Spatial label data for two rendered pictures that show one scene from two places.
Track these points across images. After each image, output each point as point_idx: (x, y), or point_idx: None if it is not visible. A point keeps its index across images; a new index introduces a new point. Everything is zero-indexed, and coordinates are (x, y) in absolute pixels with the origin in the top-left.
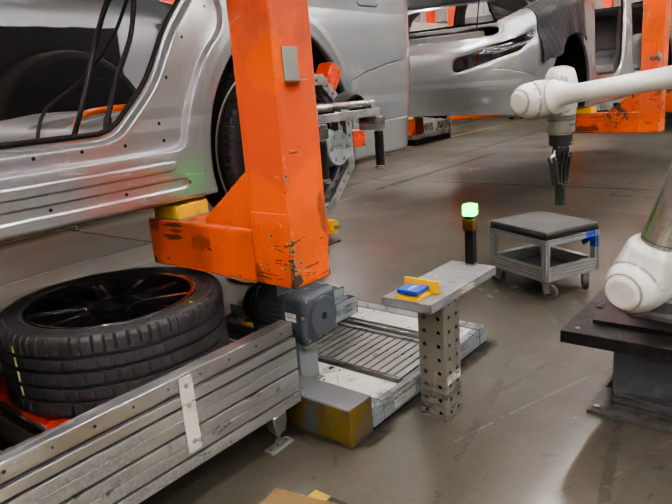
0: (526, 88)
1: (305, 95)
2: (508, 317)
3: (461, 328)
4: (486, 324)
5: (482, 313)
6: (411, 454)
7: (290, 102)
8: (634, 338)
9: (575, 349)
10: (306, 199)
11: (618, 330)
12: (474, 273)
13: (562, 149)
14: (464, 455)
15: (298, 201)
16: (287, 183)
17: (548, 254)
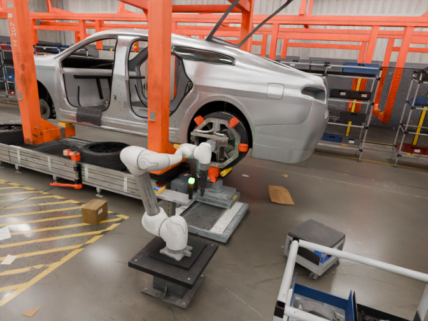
0: (181, 144)
1: (156, 125)
2: (256, 251)
3: (221, 231)
4: (245, 244)
5: (258, 244)
6: (143, 229)
7: (151, 125)
8: (155, 241)
9: (223, 267)
10: (153, 151)
11: (162, 239)
12: (179, 199)
13: (202, 174)
14: (142, 237)
15: (151, 150)
16: (148, 144)
17: (287, 242)
